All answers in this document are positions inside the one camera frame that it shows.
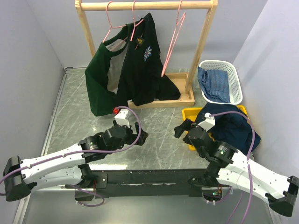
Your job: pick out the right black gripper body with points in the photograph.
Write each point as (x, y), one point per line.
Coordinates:
(201, 152)

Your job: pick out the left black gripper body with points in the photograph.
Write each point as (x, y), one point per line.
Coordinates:
(128, 135)

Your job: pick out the pink wire hanger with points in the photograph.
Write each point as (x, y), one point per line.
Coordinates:
(179, 23)

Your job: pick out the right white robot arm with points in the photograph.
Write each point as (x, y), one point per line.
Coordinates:
(229, 166)

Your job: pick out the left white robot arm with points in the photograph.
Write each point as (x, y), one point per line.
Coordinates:
(68, 166)

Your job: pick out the black t-shirt with flower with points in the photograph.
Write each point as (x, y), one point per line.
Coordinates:
(141, 80)

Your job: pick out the dark green t-shirt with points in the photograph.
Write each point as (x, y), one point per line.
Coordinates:
(103, 73)

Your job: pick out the pink hanger with green shirt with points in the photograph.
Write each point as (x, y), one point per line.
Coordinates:
(119, 42)

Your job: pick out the pink hanger with black shirt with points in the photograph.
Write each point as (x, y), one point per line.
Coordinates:
(134, 21)

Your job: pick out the yellow plastic tray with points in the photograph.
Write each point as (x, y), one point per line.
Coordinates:
(189, 116)

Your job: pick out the wooden clothes rack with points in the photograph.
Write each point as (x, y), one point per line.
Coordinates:
(182, 80)

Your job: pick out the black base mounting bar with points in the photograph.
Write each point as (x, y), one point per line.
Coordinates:
(157, 182)

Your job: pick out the blue patterned cloth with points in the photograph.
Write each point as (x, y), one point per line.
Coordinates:
(214, 84)

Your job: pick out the white plastic laundry basket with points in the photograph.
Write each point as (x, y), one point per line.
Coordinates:
(235, 91)

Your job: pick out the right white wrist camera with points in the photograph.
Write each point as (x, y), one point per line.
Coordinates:
(208, 122)

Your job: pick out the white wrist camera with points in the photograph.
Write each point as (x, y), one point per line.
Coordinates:
(208, 122)
(122, 116)

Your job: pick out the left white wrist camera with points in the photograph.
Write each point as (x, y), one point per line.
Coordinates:
(122, 116)

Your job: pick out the aluminium rail frame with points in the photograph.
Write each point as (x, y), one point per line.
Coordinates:
(23, 204)

